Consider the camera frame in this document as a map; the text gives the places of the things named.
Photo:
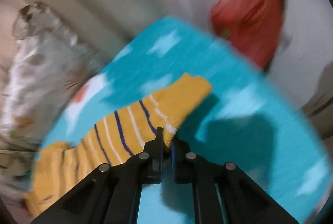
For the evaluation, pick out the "red bag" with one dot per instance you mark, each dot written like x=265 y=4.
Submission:
x=247 y=18

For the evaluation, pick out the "teal star printed blanket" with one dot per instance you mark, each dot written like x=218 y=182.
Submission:
x=234 y=135

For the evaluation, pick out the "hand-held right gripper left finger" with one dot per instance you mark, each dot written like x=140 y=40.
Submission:
x=156 y=161

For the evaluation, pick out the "floral ruffled pillow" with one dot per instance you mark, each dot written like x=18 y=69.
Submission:
x=39 y=70

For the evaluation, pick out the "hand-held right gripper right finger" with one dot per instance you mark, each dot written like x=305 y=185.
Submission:
x=176 y=161

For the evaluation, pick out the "yellow striped small garment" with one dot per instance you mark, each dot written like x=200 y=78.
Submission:
x=124 y=130

